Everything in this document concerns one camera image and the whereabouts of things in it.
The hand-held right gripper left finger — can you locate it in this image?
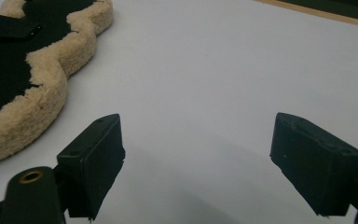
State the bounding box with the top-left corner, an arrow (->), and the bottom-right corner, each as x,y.
56,113 -> 126,222

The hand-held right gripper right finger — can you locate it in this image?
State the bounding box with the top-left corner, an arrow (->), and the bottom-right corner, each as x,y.
269,112 -> 358,217

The tan fleece pad black lining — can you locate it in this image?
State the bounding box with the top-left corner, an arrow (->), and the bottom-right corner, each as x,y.
0,0 -> 115,171

